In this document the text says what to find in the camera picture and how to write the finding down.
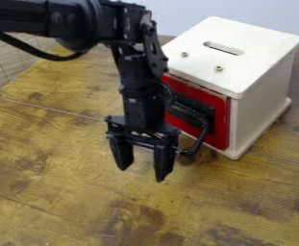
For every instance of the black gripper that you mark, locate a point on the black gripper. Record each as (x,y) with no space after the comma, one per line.
(140,127)

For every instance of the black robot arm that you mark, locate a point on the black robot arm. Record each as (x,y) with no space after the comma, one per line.
(57,30)

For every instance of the white wooden cabinet box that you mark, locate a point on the white wooden cabinet box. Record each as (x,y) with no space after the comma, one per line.
(243,61)

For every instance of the black metal drawer handle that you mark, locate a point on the black metal drawer handle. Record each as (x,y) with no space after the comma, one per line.
(193,118)

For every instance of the red drawer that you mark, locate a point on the red drawer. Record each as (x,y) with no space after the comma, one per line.
(219,138)

